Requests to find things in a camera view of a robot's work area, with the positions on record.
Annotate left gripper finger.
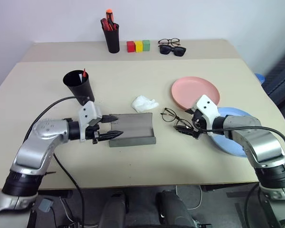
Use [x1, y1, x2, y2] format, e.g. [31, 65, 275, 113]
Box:
[101, 114, 120, 124]
[98, 130, 124, 142]

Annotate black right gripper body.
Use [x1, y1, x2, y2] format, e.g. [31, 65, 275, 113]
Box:
[191, 110, 208, 140]

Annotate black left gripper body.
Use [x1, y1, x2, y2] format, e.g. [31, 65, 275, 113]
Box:
[85, 115, 105, 145]

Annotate thin black frame glasses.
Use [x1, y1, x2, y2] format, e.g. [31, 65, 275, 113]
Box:
[160, 107, 195, 131]

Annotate wide black cup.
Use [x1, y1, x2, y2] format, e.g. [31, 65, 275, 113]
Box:
[62, 69, 95, 106]

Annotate tall black pen cup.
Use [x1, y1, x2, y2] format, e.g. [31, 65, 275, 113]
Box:
[102, 22, 121, 54]

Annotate pink plate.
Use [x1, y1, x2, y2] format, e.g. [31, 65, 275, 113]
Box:
[171, 76, 221, 111]

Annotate blue plate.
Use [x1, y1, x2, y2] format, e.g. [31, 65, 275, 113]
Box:
[209, 106, 255, 158]

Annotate white crumpled tissue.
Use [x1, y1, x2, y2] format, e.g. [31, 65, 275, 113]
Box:
[130, 95, 160, 113]

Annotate black sunglasses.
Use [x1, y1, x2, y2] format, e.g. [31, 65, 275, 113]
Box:
[159, 44, 187, 57]

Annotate blue round container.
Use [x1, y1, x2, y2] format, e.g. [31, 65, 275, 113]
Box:
[254, 73, 266, 85]

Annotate dark grey rounded shape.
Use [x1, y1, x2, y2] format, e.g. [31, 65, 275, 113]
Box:
[98, 191, 129, 228]
[155, 190, 196, 228]

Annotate yellow cube block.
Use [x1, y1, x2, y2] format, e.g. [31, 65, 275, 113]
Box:
[134, 40, 144, 53]

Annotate small grey box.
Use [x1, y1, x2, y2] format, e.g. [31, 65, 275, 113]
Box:
[38, 198, 54, 213]

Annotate dark striped object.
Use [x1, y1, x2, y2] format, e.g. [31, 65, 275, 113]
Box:
[263, 46, 285, 110]

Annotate red pen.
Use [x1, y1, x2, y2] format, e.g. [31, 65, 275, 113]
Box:
[100, 18, 111, 31]

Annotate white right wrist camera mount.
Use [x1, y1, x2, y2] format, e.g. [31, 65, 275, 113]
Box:
[191, 94, 222, 138]

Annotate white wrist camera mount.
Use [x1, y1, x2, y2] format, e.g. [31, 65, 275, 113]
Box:
[191, 94, 222, 138]
[77, 100, 103, 143]

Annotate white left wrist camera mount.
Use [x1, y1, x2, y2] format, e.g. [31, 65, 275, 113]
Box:
[77, 100, 103, 143]

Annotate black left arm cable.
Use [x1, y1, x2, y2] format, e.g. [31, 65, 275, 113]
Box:
[23, 95, 91, 228]

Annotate thin white cable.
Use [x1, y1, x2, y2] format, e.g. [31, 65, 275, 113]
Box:
[175, 184, 203, 210]

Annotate black table frame bar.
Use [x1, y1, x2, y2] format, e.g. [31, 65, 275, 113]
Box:
[37, 189, 73, 199]

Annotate tortoise frame glasses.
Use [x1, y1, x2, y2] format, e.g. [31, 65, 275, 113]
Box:
[157, 38, 181, 48]

